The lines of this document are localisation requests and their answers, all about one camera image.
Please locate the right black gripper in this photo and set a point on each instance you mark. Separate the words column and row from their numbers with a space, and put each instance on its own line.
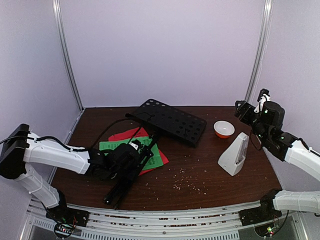
column 242, row 110

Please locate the grey metronome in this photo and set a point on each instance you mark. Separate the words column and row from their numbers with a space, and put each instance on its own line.
column 233, row 158

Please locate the black perforated music stand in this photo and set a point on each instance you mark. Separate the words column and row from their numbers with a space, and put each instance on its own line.
column 162, row 119

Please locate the red paper sheet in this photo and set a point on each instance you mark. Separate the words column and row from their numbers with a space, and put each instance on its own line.
column 141, row 133

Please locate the green paper sheet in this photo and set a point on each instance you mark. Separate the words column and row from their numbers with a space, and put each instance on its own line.
column 154, row 162

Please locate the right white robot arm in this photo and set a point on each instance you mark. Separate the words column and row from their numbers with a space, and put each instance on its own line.
column 267, row 124

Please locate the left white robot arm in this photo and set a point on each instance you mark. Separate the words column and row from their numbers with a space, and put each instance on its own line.
column 22, row 148

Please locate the orange and white bowl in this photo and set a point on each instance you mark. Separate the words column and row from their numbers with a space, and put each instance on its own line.
column 223, row 129

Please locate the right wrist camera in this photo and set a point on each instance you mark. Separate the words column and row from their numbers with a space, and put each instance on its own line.
column 264, row 96

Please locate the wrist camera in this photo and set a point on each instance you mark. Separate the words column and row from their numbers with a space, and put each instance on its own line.
column 264, row 96
column 136, row 144

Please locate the right aluminium frame post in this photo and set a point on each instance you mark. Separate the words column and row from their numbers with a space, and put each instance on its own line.
column 260, row 50

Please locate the aluminium frame post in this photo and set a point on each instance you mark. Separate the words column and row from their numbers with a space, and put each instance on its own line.
column 260, row 50
column 65, row 53

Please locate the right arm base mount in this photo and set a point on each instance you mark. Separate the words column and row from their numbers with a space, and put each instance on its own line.
column 257, row 215

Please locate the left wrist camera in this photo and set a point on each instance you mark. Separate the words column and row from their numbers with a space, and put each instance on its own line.
column 136, row 144

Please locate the aluminium front rail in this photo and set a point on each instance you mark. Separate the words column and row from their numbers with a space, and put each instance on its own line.
column 215, row 223

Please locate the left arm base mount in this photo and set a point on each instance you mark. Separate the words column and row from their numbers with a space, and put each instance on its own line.
column 69, row 216

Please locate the left aluminium frame post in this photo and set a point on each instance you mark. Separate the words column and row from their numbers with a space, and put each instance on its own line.
column 65, row 53

